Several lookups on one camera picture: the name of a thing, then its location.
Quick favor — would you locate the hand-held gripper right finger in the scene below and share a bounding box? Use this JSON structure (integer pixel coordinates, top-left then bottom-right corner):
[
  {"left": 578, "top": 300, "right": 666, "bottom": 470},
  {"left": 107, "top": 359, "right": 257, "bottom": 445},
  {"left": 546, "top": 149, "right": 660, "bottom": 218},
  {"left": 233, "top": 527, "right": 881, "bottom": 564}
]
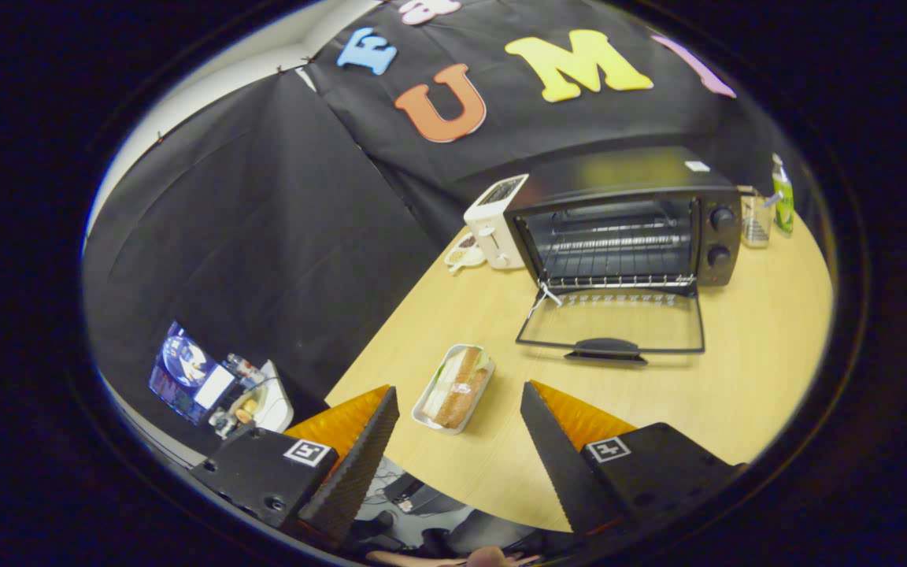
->
[{"left": 520, "top": 380, "right": 747, "bottom": 538}]

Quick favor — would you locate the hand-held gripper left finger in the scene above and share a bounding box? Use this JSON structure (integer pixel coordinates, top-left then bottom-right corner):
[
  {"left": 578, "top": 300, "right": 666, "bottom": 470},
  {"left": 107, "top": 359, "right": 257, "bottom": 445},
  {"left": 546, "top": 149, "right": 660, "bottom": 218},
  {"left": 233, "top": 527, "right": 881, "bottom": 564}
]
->
[{"left": 190, "top": 386, "right": 401, "bottom": 549}]

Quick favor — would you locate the white bread lettuce sandwich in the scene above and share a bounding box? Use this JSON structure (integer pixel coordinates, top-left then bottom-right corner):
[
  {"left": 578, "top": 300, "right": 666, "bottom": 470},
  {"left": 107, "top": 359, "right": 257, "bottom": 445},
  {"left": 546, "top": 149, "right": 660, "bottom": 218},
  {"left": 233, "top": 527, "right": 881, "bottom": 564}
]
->
[{"left": 420, "top": 346, "right": 494, "bottom": 430}]

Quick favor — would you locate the black toaster oven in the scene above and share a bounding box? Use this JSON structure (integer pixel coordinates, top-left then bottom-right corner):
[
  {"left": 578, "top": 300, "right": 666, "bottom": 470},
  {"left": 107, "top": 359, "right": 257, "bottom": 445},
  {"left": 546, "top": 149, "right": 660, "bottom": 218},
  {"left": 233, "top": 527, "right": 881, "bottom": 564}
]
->
[{"left": 503, "top": 146, "right": 743, "bottom": 367}]

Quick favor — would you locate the white pop-up toaster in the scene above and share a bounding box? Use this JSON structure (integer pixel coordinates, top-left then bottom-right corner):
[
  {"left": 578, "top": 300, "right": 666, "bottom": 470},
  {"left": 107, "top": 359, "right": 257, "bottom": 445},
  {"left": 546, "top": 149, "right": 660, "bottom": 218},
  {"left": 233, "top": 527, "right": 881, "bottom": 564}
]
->
[{"left": 464, "top": 174, "right": 530, "bottom": 271}]

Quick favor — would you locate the white rectangular tray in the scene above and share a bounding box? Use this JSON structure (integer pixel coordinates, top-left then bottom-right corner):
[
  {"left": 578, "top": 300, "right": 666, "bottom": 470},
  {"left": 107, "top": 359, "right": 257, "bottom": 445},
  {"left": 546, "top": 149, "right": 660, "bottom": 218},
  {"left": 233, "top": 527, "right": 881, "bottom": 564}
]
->
[{"left": 411, "top": 343, "right": 496, "bottom": 435}]

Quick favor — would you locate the white plastic container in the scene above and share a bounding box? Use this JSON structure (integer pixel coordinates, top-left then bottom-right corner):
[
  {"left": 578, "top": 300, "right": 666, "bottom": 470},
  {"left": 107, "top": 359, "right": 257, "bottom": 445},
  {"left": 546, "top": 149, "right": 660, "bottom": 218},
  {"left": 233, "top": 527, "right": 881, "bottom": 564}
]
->
[{"left": 253, "top": 360, "right": 294, "bottom": 432}]

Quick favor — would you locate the small white patterned cup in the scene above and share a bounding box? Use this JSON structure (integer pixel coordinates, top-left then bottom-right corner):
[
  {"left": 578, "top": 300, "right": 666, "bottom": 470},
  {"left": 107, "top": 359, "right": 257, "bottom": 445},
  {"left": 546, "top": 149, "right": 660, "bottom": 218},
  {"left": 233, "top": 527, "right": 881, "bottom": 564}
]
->
[{"left": 444, "top": 231, "right": 487, "bottom": 275}]

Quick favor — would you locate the green drink bottle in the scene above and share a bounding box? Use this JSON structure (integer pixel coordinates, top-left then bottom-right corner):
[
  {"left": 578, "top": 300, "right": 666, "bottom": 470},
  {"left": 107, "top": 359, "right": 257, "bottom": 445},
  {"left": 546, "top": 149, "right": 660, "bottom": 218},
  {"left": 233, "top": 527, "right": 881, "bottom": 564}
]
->
[{"left": 771, "top": 154, "right": 795, "bottom": 235}]

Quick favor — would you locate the wire mesh cutlery holder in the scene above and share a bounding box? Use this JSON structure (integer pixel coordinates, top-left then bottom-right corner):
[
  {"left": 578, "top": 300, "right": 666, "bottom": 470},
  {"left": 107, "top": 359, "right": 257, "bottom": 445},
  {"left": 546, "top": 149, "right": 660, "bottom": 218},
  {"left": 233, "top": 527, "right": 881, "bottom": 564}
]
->
[{"left": 739, "top": 187, "right": 775, "bottom": 250}]

